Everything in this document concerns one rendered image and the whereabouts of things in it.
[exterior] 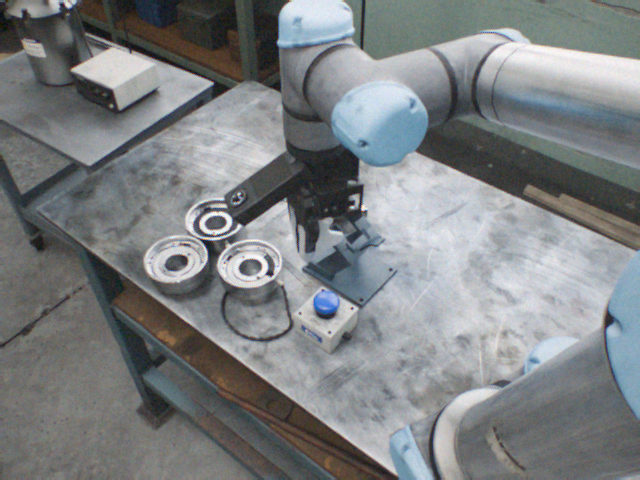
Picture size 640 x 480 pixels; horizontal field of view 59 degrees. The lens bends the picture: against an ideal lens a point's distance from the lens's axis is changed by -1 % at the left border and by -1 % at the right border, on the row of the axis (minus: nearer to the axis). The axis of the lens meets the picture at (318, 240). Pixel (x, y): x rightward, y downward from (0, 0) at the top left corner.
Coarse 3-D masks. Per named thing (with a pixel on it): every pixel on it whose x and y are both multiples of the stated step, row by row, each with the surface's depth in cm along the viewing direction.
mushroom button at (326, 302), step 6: (318, 294) 86; (324, 294) 86; (330, 294) 86; (318, 300) 85; (324, 300) 85; (330, 300) 85; (336, 300) 85; (318, 306) 84; (324, 306) 84; (330, 306) 84; (336, 306) 84; (318, 312) 85; (324, 312) 84; (330, 312) 84
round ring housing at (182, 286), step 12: (168, 240) 99; (180, 240) 99; (192, 240) 99; (156, 252) 98; (180, 252) 98; (204, 252) 97; (144, 264) 94; (168, 264) 98; (180, 264) 99; (192, 264) 96; (204, 264) 94; (156, 276) 94; (192, 276) 93; (204, 276) 95; (156, 288) 94; (168, 288) 93; (180, 288) 93; (192, 288) 95
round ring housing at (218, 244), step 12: (204, 204) 105; (216, 204) 106; (192, 216) 104; (204, 216) 104; (216, 216) 104; (228, 216) 104; (192, 228) 102; (204, 228) 102; (228, 228) 102; (240, 228) 100; (204, 240) 98; (216, 240) 98; (228, 240) 99; (240, 240) 103
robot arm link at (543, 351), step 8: (544, 344) 61; (552, 344) 61; (560, 344) 61; (568, 344) 62; (528, 352) 63; (536, 352) 60; (544, 352) 60; (552, 352) 60; (528, 360) 61; (536, 360) 60; (544, 360) 60; (520, 368) 63; (528, 368) 59; (504, 376) 63; (512, 376) 62; (520, 376) 61; (496, 384) 61; (504, 384) 61
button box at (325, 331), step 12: (324, 288) 90; (312, 300) 89; (300, 312) 87; (312, 312) 87; (336, 312) 87; (348, 312) 87; (300, 324) 87; (312, 324) 85; (324, 324) 85; (336, 324) 85; (348, 324) 87; (312, 336) 87; (324, 336) 85; (336, 336) 85; (348, 336) 87; (324, 348) 87
